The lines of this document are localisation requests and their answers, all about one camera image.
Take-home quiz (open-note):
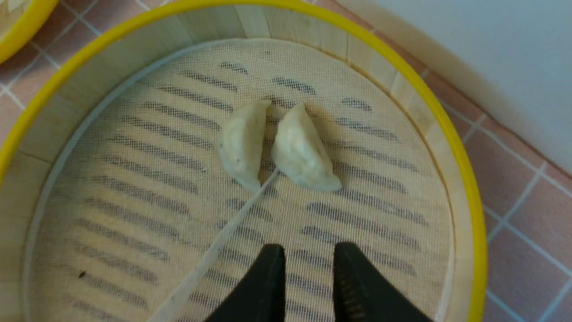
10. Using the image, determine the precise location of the white mesh steamer liner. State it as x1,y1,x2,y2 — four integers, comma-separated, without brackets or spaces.
26,38,454,322

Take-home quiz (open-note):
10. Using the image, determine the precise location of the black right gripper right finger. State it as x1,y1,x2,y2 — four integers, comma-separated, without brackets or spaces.
332,242,431,322

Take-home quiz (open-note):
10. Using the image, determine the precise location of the bamboo steamer basket yellow rim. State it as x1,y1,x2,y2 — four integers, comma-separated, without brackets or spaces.
1,0,487,322

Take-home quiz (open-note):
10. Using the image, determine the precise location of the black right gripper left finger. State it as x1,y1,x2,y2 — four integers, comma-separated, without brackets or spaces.
206,243,286,322

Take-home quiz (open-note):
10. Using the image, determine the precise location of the bamboo steamer lid yellow rim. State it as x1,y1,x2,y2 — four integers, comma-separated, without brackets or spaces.
0,0,59,63

